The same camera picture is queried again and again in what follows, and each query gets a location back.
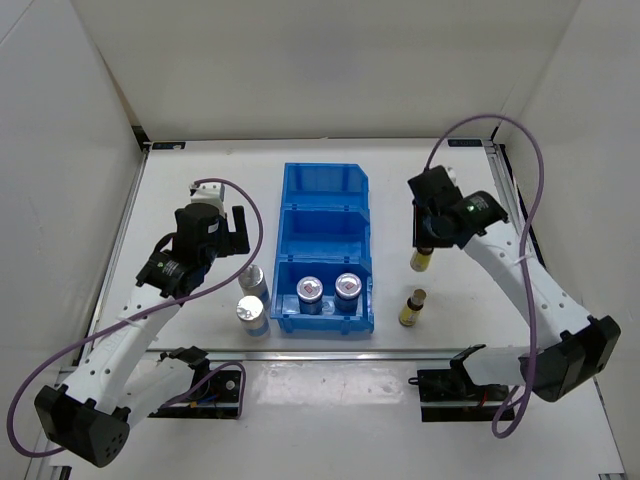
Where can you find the blue plastic divided bin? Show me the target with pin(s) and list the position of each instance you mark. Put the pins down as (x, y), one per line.
(324, 231)

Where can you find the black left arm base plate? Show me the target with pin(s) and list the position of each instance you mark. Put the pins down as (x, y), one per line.
(220, 398)

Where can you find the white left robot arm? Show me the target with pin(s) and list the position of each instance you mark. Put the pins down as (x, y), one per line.
(93, 411)

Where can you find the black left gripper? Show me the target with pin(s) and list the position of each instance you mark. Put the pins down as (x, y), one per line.
(239, 242)

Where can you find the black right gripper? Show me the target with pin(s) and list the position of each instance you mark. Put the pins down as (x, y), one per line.
(420, 239)

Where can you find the yellow label sauce bottle front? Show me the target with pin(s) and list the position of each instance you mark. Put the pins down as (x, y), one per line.
(410, 312)

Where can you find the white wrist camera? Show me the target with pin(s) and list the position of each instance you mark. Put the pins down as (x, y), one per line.
(452, 175)
(210, 193)

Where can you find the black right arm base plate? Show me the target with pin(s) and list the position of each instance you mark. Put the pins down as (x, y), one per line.
(445, 397)

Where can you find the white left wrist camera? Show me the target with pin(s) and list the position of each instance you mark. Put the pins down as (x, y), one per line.
(210, 193)

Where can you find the yellow label sauce bottle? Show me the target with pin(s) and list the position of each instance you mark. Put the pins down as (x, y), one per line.
(410, 312)
(421, 259)

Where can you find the silver lid jar rear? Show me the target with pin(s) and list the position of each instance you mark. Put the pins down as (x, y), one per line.
(252, 282)

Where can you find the silver lid jar front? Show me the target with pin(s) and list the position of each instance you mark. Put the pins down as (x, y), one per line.
(251, 313)

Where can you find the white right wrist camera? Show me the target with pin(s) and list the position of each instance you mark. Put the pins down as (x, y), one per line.
(452, 175)

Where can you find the aluminium table edge rail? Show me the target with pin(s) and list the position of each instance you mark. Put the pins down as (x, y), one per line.
(335, 355)

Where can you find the silver lid jar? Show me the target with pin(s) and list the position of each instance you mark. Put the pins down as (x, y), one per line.
(252, 282)
(251, 313)

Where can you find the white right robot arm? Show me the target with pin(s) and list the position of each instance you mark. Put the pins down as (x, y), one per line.
(570, 346)

